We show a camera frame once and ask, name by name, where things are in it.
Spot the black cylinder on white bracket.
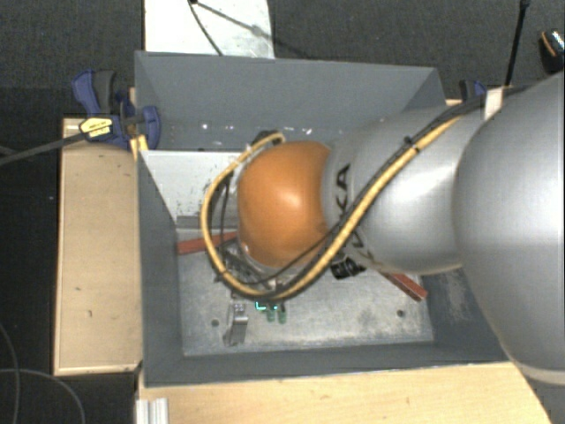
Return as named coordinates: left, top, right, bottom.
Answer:
left=329, top=256, right=370, bottom=281

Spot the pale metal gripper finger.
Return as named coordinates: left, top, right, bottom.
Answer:
left=230, top=302, right=252, bottom=346
left=222, top=302, right=236, bottom=347

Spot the red-brown flat block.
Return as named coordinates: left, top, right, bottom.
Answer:
left=381, top=271, right=429, bottom=302
left=176, top=231, right=240, bottom=256

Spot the pale wood board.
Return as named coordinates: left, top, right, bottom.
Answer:
left=52, top=117, right=145, bottom=377

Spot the grey metal bin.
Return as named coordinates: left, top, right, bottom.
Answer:
left=133, top=49, right=509, bottom=386

